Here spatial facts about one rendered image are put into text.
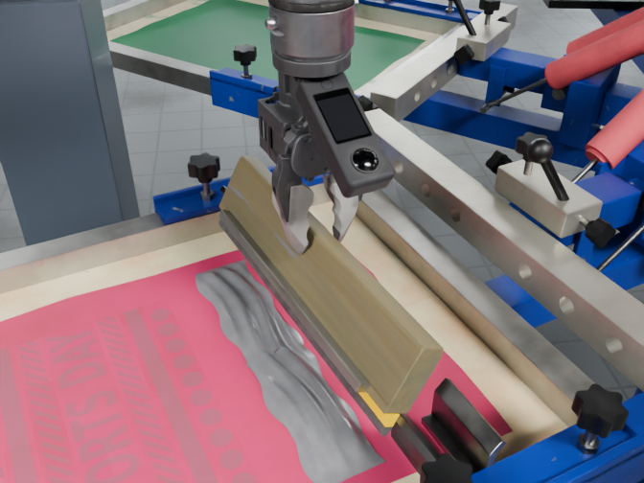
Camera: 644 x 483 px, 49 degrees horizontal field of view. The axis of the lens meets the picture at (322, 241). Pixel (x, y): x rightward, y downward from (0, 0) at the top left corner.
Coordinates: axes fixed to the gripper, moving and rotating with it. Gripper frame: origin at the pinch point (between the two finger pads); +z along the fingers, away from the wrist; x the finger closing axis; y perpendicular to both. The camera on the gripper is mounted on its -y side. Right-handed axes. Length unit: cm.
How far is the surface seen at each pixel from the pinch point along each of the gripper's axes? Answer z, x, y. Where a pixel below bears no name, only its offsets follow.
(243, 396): 13.8, 11.3, -4.0
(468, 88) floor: 109, -201, 221
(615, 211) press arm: 6.9, -41.2, -2.9
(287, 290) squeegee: 3.9, 4.7, -1.4
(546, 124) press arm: 16, -65, 34
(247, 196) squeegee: 1.6, 2.7, 14.0
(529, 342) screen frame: 10.3, -17.9, -14.1
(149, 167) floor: 109, -29, 217
